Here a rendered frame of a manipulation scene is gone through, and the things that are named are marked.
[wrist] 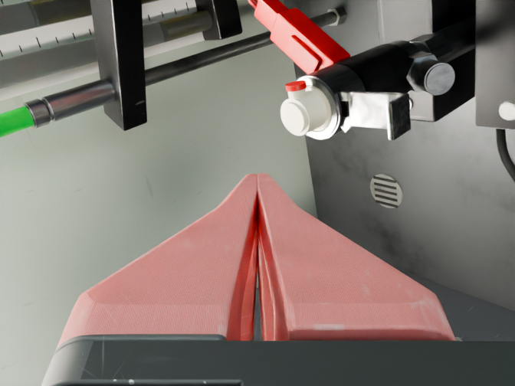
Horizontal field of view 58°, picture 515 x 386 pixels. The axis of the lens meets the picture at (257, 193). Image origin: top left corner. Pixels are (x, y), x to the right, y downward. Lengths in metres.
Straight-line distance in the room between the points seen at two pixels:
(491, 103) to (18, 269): 0.38
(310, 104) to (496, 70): 0.13
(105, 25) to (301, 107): 0.18
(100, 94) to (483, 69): 0.25
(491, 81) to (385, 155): 0.27
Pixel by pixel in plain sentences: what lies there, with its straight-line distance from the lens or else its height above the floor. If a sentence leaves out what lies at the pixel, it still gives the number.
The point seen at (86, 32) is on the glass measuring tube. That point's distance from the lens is 0.44.
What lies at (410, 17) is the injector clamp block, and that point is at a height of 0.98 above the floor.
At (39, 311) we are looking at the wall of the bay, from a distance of 0.48.
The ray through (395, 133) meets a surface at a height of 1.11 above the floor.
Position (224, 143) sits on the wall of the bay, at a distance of 0.53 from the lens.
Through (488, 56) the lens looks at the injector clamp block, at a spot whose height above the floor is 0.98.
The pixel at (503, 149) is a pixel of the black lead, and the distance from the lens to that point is 0.31.
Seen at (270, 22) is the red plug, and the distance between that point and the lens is 0.24.
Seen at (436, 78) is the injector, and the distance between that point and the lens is 0.22.
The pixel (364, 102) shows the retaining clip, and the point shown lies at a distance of 0.19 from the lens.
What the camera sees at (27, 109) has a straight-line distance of 0.34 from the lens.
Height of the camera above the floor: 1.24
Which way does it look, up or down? 33 degrees down
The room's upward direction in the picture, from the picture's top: 120 degrees counter-clockwise
